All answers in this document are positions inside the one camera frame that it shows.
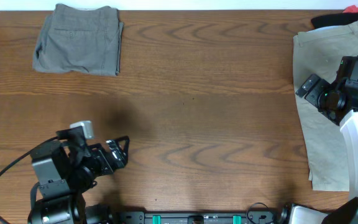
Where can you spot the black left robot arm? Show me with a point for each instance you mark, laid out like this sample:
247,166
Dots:
60,203

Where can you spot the grey shorts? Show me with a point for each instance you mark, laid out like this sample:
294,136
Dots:
75,40

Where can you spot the beige khaki shorts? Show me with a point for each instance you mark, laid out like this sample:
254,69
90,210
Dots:
320,52

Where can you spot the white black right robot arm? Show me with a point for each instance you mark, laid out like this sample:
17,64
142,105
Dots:
347,213

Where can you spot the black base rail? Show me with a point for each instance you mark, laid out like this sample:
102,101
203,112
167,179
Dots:
191,217

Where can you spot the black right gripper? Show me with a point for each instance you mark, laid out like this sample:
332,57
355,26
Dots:
312,88

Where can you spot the black garment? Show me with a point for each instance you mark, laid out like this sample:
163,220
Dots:
340,19

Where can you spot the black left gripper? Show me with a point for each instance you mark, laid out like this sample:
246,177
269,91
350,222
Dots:
108,158

